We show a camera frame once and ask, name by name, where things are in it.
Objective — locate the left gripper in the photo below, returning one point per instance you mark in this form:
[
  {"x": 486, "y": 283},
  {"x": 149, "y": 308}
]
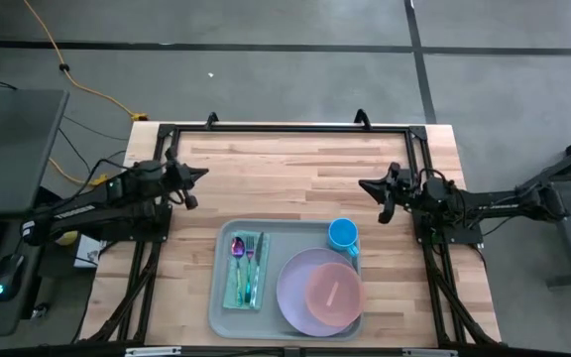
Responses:
[{"x": 176, "y": 173}]

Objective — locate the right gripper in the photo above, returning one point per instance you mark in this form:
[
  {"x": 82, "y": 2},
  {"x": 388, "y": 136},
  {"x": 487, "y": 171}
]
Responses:
[{"x": 402, "y": 183}]

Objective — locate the blue plastic cup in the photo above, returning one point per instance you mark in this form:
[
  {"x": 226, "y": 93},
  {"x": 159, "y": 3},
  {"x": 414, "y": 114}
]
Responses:
[{"x": 343, "y": 234}]

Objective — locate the pink plastic bowl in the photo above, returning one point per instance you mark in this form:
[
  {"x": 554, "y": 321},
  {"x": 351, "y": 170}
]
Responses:
[{"x": 335, "y": 295}]

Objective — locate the teal cloth napkin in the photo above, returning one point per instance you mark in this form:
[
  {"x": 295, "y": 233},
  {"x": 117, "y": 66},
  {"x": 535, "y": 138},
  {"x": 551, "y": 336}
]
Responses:
[{"x": 230, "y": 297}]

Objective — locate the lilac plastic plate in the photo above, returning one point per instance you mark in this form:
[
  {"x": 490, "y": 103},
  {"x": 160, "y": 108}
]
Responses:
[{"x": 293, "y": 292}]

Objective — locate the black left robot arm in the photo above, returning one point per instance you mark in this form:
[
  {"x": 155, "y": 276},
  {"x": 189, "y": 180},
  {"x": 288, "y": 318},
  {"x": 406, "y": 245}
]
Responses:
[{"x": 87, "y": 210}]

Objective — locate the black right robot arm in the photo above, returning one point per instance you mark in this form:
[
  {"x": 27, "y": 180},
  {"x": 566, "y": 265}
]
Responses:
[{"x": 493, "y": 205}]

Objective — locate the grey plastic tray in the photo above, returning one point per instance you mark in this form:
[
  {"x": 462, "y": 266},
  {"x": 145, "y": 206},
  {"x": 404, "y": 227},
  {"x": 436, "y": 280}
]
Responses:
[{"x": 265, "y": 322}]

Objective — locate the white printed box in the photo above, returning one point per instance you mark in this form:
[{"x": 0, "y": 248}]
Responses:
[{"x": 87, "y": 252}]

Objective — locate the yellow and white bottle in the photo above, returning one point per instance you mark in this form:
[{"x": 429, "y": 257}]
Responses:
[{"x": 67, "y": 239}]

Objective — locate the grey desk top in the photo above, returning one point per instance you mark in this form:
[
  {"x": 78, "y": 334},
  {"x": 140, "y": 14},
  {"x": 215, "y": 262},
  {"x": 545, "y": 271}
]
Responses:
[{"x": 13, "y": 149}]

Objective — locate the black metal side table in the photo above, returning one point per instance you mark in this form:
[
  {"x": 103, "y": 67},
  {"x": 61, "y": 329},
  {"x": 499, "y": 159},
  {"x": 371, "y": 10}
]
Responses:
[{"x": 570, "y": 248}]

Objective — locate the black computer mouse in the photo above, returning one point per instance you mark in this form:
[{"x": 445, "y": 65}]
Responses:
[{"x": 8, "y": 275}]

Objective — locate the black aluminium table frame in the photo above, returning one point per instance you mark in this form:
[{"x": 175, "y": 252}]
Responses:
[{"x": 290, "y": 129}]

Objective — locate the black rail with silver brackets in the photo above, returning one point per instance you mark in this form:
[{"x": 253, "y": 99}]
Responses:
[{"x": 290, "y": 353}]

